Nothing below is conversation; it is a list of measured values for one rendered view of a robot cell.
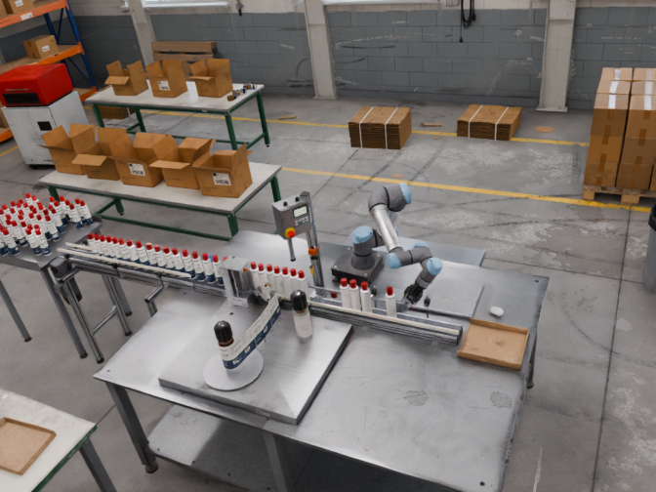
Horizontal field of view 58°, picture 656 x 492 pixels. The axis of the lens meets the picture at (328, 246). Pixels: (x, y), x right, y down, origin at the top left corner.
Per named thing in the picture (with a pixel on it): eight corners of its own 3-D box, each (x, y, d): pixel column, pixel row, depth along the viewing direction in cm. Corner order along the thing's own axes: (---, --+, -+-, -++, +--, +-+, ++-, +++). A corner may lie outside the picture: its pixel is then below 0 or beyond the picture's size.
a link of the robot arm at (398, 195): (367, 234, 357) (381, 182, 309) (390, 229, 360) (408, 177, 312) (373, 252, 351) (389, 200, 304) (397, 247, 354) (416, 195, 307)
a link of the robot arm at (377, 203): (361, 185, 308) (392, 262, 281) (381, 182, 310) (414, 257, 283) (359, 200, 317) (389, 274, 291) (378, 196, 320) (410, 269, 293)
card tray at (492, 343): (457, 356, 295) (457, 350, 292) (470, 323, 314) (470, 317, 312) (519, 370, 282) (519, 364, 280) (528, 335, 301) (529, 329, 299)
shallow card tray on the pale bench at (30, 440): (-32, 459, 281) (-35, 455, 279) (6, 420, 299) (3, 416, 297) (21, 476, 269) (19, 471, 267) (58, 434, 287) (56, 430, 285)
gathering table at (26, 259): (18, 342, 480) (-33, 247, 429) (74, 296, 525) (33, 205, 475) (84, 361, 450) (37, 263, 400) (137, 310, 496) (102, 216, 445)
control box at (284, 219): (277, 233, 325) (271, 203, 315) (304, 223, 331) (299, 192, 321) (285, 241, 318) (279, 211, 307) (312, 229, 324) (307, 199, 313)
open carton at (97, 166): (76, 184, 534) (61, 146, 514) (107, 163, 568) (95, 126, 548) (110, 187, 521) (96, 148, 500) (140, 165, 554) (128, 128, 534)
